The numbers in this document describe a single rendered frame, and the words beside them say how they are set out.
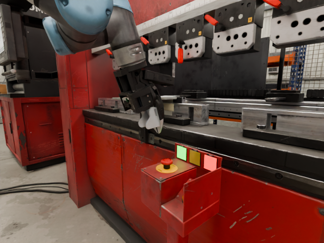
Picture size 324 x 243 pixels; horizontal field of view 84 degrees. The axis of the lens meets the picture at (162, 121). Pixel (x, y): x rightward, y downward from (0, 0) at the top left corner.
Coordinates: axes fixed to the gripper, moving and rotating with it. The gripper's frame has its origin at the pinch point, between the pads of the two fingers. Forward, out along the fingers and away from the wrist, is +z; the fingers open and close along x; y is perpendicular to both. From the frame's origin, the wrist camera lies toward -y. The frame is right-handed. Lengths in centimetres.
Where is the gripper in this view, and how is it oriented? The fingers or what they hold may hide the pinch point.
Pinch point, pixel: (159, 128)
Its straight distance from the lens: 55.4
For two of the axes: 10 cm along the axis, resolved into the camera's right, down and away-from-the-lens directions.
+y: -7.2, 4.4, -5.4
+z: 2.7, 8.9, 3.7
